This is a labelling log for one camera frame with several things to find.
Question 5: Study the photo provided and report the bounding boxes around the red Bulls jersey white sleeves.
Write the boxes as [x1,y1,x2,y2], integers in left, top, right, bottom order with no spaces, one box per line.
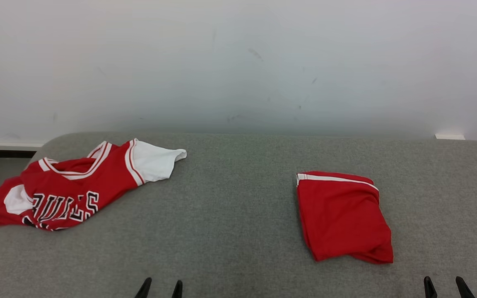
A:
[0,139,187,231]

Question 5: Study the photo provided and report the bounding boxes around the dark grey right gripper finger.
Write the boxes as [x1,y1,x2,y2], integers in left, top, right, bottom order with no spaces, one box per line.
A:
[424,276,437,298]
[456,276,476,298]

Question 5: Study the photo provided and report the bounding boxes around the white baseboard ledge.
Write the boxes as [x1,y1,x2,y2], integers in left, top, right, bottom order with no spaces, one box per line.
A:
[0,140,44,150]

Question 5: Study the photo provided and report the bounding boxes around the red shorts with white stripe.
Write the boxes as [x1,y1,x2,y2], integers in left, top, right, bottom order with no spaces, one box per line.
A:
[296,171,394,264]

